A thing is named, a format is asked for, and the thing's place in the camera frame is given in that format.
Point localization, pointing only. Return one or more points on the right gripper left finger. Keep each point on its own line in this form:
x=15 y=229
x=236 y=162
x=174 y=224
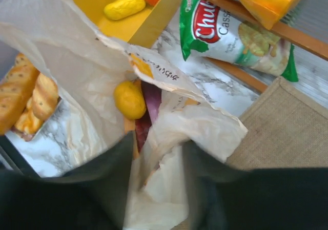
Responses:
x=64 y=194

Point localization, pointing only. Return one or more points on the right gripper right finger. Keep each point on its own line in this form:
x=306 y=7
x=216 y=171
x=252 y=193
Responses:
x=222 y=197

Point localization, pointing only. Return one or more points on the burlap tote bag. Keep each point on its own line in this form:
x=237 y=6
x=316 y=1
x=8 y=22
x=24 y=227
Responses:
x=286 y=129

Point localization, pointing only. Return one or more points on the small yellow potato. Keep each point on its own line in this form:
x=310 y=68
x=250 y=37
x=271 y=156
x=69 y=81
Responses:
x=129 y=100

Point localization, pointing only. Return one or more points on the orange plastic grocery bag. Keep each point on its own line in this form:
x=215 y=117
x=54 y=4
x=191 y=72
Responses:
x=173 y=179

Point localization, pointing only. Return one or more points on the braided bread loaf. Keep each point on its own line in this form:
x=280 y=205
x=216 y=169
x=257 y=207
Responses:
x=39 y=107

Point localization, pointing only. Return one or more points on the long baguette bread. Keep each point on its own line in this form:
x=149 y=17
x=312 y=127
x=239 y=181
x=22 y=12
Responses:
x=16 y=89

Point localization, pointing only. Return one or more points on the green white Chulz chips bag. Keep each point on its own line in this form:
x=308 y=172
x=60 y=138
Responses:
x=207 y=30

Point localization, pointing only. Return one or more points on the wooden shelf rack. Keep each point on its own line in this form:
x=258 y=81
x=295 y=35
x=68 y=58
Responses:
x=305 y=26

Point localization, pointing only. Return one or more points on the yellow plastic bin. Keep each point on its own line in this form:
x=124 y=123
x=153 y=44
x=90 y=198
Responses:
x=138 y=22

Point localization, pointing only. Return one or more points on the yellow lemon squash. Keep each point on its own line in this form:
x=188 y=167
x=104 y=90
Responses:
x=121 y=9

